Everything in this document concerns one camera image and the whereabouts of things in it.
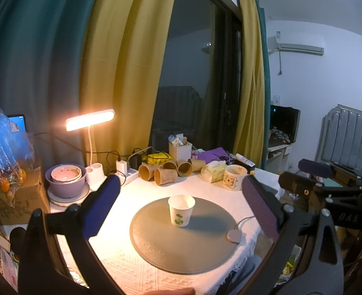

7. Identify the white charging pad cable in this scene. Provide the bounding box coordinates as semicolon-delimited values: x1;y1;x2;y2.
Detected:
236;216;258;232

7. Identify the yellow curtain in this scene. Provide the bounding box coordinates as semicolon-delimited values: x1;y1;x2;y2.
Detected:
80;0;181;173
233;0;266;169

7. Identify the white low cabinet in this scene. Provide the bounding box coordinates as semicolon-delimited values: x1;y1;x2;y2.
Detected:
266;141;295;170

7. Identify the yellow tissue pack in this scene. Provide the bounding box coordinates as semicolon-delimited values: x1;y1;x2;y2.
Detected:
201;163;228;184

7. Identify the small round charging pad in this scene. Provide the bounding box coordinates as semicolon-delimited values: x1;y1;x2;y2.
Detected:
226;229;242;245

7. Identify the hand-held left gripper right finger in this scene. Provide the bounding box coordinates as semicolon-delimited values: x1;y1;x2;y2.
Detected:
230;176;345;295

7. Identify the black monitor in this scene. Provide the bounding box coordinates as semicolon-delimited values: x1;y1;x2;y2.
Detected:
270;105;301;143

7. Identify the purple cloth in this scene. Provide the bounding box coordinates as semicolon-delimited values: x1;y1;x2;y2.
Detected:
196;147;234;163

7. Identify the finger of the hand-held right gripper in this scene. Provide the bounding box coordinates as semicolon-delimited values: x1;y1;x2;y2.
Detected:
298;159;362;189
278;171;362;231

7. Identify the white power strip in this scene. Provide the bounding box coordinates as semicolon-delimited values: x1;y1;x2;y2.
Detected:
108;168;140;186

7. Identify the black cable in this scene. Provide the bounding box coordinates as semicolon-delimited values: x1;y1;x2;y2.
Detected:
33;132;154;173

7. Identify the white lace tablecloth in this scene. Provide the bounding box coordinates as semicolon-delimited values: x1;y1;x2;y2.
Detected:
56;167;281;295

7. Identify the white desk lamp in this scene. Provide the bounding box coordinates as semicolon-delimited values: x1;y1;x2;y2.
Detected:
65;108;116;186

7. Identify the pink strainer bowl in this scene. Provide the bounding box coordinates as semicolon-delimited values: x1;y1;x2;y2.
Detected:
51;165;83;183

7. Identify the cardboard box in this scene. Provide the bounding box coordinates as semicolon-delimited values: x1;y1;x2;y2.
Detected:
0;166;50;226

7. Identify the laptop screen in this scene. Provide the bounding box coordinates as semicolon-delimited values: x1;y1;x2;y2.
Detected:
0;114;28;182

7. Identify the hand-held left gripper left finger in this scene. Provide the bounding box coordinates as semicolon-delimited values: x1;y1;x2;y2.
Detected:
17;174;129;295

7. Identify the yellow snack packet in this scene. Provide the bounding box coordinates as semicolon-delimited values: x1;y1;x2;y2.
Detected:
142;151;173;165

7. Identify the white woven basket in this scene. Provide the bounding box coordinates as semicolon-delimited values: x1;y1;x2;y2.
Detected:
169;141;192;163

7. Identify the round grey table mat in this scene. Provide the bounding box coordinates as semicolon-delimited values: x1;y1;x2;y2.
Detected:
129;197;242;275

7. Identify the grey padded headboard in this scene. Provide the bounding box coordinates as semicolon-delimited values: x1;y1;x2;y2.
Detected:
315;104;362;186

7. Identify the purple plate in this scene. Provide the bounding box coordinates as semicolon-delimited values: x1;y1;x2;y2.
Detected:
47;182;91;205

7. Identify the teal curtain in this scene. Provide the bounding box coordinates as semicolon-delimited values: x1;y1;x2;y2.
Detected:
255;0;270;169
0;0;106;176

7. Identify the white mug yellow print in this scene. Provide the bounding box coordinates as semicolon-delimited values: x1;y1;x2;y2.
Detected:
223;165;248;191

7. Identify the white paper cup green print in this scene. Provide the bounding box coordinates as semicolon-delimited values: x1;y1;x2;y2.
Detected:
168;195;196;228

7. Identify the white tube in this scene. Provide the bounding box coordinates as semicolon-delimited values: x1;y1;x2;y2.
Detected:
235;153;256;167

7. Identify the dark window frame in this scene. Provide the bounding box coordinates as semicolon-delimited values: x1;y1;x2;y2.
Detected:
148;0;243;160

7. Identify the clear bag of oranges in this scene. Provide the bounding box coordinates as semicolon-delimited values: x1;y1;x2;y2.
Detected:
0;77;35;208

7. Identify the purple bowl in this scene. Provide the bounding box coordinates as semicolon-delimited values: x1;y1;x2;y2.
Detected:
45;163;87;199

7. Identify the white air conditioner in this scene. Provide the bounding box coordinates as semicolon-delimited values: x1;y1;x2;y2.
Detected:
267;35;325;57

